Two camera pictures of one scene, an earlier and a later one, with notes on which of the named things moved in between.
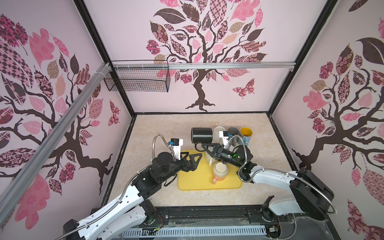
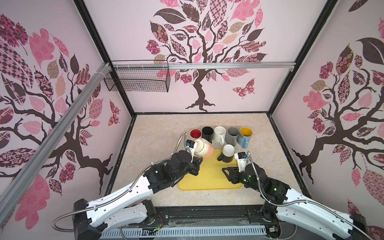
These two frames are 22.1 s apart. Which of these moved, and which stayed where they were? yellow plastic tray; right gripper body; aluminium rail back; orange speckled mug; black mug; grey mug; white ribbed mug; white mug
Moved: right gripper body; grey mug; white mug; orange speckled mug
Stayed: black mug; yellow plastic tray; white ribbed mug; aluminium rail back
